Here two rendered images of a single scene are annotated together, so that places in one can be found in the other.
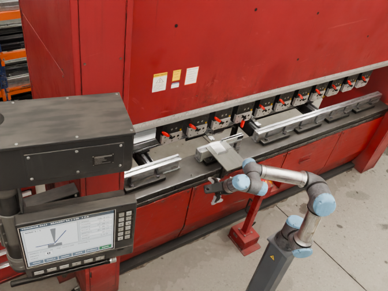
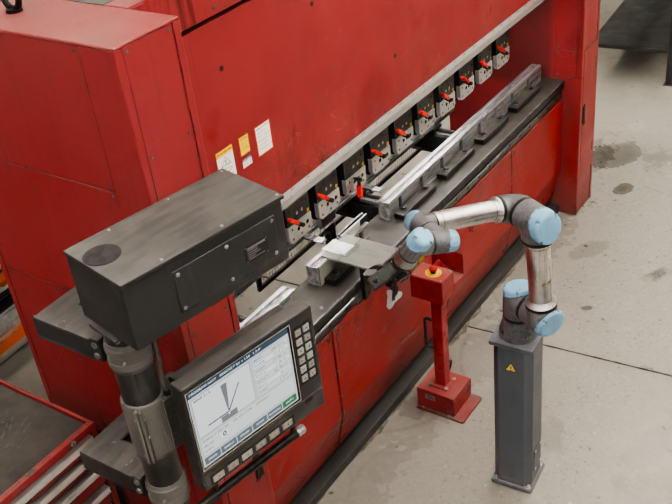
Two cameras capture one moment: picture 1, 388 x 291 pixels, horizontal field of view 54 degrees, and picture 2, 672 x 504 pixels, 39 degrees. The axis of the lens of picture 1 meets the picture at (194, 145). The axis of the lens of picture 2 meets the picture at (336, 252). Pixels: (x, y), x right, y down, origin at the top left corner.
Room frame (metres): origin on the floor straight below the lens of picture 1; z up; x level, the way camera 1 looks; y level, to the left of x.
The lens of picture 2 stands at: (-1.06, 0.53, 3.10)
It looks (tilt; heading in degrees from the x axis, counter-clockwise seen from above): 33 degrees down; 348
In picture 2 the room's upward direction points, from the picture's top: 7 degrees counter-clockwise
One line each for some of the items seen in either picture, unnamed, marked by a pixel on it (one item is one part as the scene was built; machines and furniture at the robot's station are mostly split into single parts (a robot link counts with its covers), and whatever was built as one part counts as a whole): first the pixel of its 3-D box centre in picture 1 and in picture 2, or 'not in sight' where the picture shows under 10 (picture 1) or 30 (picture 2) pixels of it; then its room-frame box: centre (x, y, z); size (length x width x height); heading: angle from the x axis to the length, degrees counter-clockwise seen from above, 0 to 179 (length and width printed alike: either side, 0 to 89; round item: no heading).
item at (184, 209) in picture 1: (262, 175); (423, 279); (2.58, -0.67, 0.42); 3.00 x 0.21 x 0.83; 130
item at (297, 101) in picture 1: (299, 93); (418, 112); (2.69, -0.74, 1.26); 0.15 x 0.09 x 0.17; 130
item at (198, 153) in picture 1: (218, 148); (338, 252); (2.23, -0.19, 0.92); 0.39 x 0.06 x 0.10; 130
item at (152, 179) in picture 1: (144, 182); not in sight; (1.76, 0.27, 0.89); 0.30 x 0.05 x 0.03; 130
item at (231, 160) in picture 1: (226, 155); (359, 252); (2.08, -0.24, 1.00); 0.26 x 0.18 x 0.01; 40
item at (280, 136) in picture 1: (275, 138); (415, 201); (2.54, -0.64, 0.89); 0.30 x 0.05 x 0.03; 130
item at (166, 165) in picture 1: (147, 171); (251, 332); (1.83, 0.27, 0.92); 0.50 x 0.06 x 0.10; 130
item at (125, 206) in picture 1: (79, 230); (246, 389); (0.93, 0.40, 1.42); 0.45 x 0.12 x 0.36; 119
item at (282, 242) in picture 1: (288, 237); (518, 322); (1.60, -0.72, 0.82); 0.15 x 0.15 x 0.10
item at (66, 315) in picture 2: not in sight; (120, 298); (1.14, 0.67, 1.67); 0.40 x 0.24 x 0.07; 130
